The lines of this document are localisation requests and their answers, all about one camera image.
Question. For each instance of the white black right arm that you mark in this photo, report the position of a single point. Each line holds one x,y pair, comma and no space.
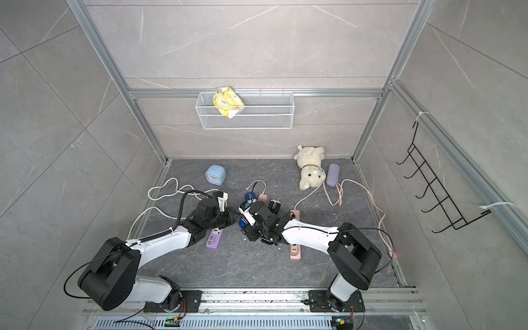
355,256

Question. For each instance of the purple power strip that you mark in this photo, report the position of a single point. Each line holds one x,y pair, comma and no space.
214,239

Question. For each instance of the white teddy bear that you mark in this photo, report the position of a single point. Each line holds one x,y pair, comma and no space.
309,160

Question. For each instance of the pink power strip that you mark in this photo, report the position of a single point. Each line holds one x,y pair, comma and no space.
295,250

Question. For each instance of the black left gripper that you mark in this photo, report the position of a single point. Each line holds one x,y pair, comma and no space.
229,215

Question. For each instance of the lavender oval case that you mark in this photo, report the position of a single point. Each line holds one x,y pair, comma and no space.
333,175

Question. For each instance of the black silver shaver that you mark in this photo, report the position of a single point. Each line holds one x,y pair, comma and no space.
274,206

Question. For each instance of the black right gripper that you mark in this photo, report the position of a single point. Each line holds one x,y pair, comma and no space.
249,232

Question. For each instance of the metal base rail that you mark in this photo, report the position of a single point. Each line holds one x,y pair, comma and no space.
267,308

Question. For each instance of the blue shaver on table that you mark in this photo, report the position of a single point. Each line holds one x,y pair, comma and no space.
250,197

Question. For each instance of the blue shaver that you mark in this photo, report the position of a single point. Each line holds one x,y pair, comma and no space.
242,222
250,197

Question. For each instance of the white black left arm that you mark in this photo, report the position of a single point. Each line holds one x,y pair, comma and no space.
111,279

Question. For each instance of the black wall hook rack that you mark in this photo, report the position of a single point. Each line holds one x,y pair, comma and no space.
436,188

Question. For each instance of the white wire wall basket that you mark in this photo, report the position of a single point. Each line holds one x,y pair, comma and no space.
260,110

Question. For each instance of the light blue alarm clock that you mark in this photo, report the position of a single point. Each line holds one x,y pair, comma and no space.
216,175

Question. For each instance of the pink USB charger front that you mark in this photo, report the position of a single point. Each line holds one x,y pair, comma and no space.
262,197

